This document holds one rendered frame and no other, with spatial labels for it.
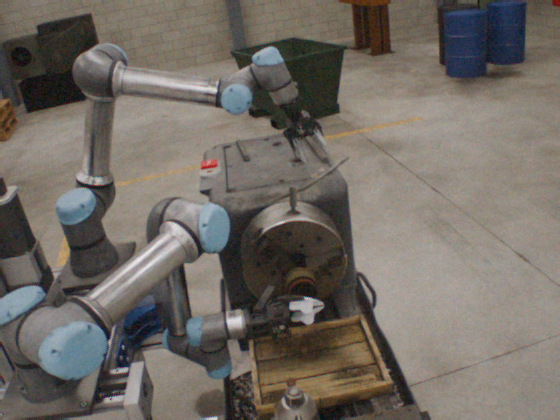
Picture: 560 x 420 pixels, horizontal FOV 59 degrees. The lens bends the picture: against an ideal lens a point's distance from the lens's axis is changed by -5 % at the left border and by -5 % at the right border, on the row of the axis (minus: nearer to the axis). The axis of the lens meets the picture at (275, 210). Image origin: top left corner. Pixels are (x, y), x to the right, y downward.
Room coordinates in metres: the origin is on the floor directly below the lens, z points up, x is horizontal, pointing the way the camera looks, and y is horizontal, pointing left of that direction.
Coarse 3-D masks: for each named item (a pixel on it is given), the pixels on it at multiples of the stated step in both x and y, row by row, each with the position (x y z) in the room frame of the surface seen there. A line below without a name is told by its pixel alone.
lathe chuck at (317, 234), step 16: (288, 208) 1.39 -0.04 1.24; (304, 208) 1.39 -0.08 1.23; (256, 224) 1.37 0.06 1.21; (272, 224) 1.32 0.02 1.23; (288, 224) 1.31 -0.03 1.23; (304, 224) 1.31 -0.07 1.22; (320, 224) 1.31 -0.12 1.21; (272, 240) 1.31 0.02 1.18; (288, 240) 1.31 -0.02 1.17; (304, 240) 1.31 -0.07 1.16; (320, 240) 1.32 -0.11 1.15; (336, 240) 1.32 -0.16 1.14; (256, 256) 1.31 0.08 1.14; (256, 272) 1.30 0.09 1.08; (272, 272) 1.31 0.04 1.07; (336, 272) 1.32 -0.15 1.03; (256, 288) 1.30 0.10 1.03; (320, 288) 1.31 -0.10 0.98
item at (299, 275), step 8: (296, 272) 1.22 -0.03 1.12; (304, 272) 1.21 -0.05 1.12; (312, 272) 1.23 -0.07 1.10; (288, 280) 1.21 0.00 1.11; (296, 280) 1.19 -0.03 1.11; (304, 280) 1.18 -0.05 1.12; (312, 280) 1.20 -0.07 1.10; (288, 288) 1.19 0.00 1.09; (296, 288) 1.17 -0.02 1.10; (304, 288) 1.22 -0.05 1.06; (312, 288) 1.17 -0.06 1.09; (304, 296) 1.19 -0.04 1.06; (312, 296) 1.17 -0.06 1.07
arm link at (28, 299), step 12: (24, 288) 0.91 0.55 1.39; (36, 288) 0.90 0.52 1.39; (0, 300) 0.88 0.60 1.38; (12, 300) 0.87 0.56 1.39; (24, 300) 0.85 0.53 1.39; (36, 300) 0.85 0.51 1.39; (0, 312) 0.83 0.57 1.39; (12, 312) 0.82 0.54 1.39; (24, 312) 0.83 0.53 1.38; (0, 324) 0.82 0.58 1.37; (12, 324) 0.81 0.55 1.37; (12, 336) 0.80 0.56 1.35; (12, 348) 0.82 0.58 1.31; (24, 360) 0.82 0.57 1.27
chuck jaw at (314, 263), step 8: (336, 248) 1.31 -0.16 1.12; (304, 256) 1.32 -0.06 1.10; (312, 256) 1.31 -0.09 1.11; (320, 256) 1.30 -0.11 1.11; (328, 256) 1.28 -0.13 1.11; (336, 256) 1.28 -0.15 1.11; (312, 264) 1.27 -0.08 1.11; (320, 264) 1.26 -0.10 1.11; (328, 264) 1.27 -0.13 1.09; (336, 264) 1.28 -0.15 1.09; (320, 272) 1.25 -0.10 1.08; (328, 272) 1.25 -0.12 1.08
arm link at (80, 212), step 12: (72, 192) 1.40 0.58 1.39; (84, 192) 1.39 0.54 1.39; (60, 204) 1.34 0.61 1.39; (72, 204) 1.33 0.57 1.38; (84, 204) 1.33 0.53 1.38; (96, 204) 1.38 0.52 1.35; (60, 216) 1.32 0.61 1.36; (72, 216) 1.31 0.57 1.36; (84, 216) 1.32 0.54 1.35; (96, 216) 1.35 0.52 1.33; (72, 228) 1.31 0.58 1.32; (84, 228) 1.32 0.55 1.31; (96, 228) 1.34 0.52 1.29; (72, 240) 1.31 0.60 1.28; (84, 240) 1.31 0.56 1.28; (96, 240) 1.33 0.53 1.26
